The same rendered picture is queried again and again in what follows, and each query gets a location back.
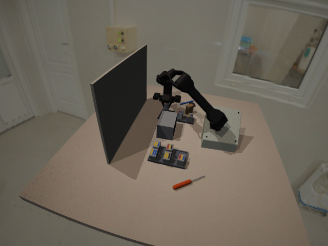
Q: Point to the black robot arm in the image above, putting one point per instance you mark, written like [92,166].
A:
[185,84]

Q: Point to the red-handled screwdriver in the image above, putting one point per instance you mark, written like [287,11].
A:
[185,183]

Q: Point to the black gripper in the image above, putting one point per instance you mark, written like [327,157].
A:
[176,98]

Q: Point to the brown box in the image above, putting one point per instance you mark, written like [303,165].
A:
[189,109]

